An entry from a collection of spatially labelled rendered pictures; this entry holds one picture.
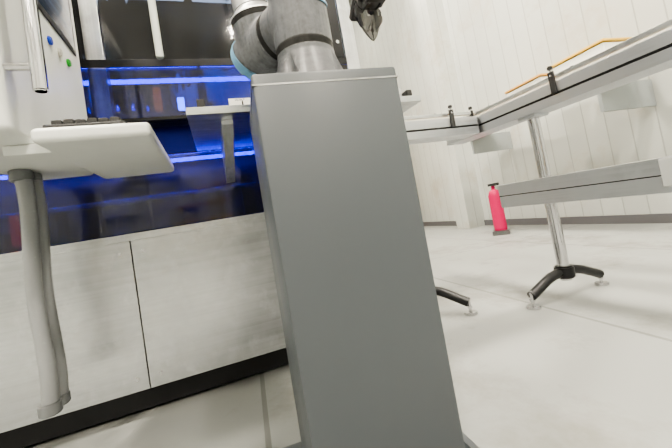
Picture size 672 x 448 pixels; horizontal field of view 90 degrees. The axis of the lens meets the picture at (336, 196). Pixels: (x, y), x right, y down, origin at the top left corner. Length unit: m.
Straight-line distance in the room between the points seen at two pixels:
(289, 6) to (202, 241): 0.86
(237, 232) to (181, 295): 0.28
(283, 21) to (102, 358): 1.15
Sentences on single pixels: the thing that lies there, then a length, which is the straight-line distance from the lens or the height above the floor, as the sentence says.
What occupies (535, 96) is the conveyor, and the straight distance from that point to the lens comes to 1.78.
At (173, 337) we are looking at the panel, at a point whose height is 0.23.
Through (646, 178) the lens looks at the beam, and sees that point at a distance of 1.58.
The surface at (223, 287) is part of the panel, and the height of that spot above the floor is 0.36.
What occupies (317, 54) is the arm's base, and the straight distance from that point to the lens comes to 0.67.
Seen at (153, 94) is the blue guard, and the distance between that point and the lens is 1.41.
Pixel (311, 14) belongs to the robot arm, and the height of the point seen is 0.93.
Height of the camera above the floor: 0.55
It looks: 3 degrees up
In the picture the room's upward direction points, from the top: 10 degrees counter-clockwise
